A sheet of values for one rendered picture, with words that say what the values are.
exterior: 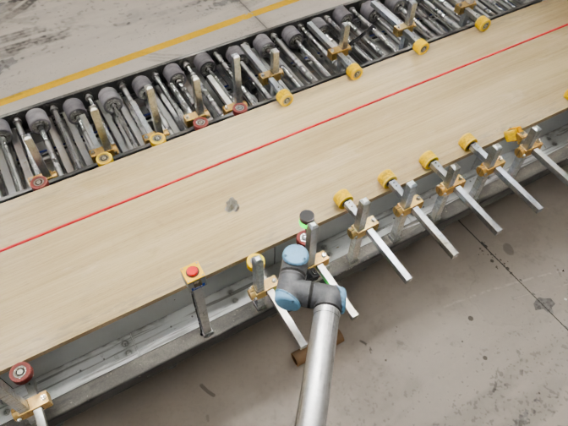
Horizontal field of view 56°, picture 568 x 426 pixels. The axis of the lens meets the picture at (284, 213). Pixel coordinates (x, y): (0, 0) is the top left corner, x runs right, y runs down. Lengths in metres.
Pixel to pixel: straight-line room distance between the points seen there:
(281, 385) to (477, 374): 1.09
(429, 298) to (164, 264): 1.70
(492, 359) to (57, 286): 2.31
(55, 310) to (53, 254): 0.27
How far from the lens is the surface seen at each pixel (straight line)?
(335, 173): 2.65
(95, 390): 2.43
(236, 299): 2.56
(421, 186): 2.95
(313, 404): 1.57
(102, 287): 2.38
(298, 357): 3.03
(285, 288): 1.79
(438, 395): 3.17
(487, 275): 3.59
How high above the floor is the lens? 2.91
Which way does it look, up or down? 54 degrees down
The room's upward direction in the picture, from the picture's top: 2 degrees clockwise
